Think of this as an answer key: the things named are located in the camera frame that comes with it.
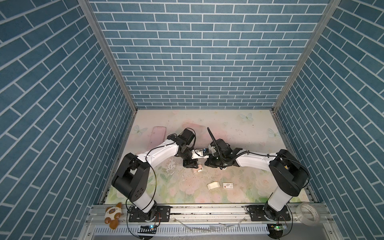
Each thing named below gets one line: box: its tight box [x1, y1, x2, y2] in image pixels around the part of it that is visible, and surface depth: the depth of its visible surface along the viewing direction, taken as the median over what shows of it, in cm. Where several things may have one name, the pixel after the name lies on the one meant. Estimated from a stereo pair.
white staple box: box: [222, 182, 234, 189], surface depth 84 cm
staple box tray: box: [207, 181, 221, 190], surface depth 84 cm
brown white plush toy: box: [104, 202, 125, 230], surface depth 72 cm
